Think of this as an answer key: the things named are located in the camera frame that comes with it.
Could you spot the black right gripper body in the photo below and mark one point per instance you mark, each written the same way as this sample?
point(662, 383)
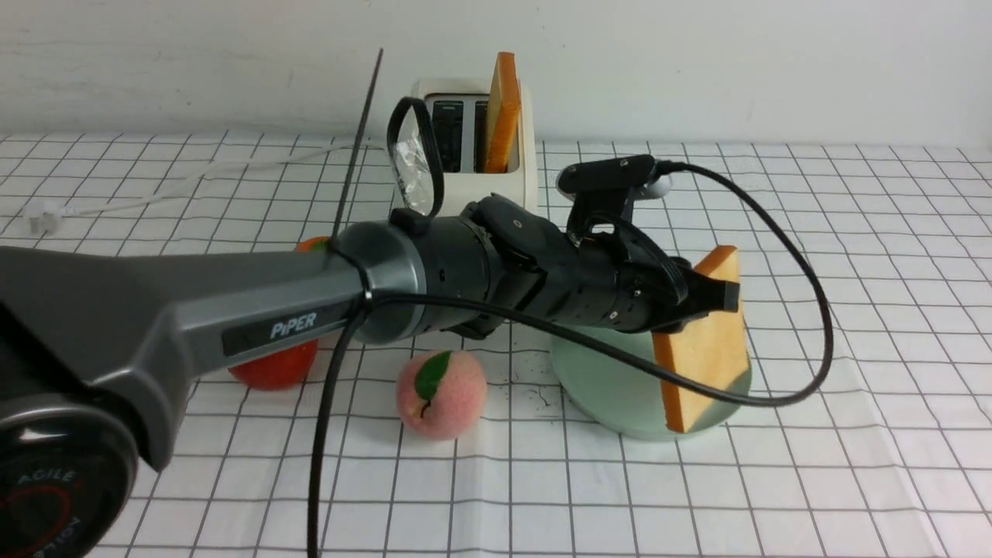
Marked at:
point(537, 270)

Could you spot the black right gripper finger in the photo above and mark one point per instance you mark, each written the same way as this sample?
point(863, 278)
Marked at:
point(708, 295)

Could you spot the toast slice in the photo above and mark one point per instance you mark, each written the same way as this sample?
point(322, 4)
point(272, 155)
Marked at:
point(712, 351)
point(503, 106)

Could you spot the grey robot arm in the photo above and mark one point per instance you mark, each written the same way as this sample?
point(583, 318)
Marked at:
point(98, 352)

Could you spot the pale green plate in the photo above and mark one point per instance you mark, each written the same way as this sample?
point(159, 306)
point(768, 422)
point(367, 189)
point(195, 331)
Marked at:
point(620, 397)

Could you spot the pink peach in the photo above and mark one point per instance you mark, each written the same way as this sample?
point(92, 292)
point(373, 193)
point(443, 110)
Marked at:
point(441, 395)

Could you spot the white checkered tablecloth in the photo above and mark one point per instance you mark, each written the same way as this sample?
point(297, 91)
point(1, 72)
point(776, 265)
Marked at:
point(892, 459)

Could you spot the cream white toaster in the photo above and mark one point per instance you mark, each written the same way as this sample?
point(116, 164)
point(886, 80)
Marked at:
point(436, 143)

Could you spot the orange persimmon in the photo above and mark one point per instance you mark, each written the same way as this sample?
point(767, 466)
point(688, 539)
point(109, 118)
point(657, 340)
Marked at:
point(314, 244)

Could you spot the red apple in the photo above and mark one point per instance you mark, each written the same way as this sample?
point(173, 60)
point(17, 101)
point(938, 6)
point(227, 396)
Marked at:
point(278, 371)

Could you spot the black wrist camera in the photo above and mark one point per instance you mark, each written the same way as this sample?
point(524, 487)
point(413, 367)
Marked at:
point(611, 186)

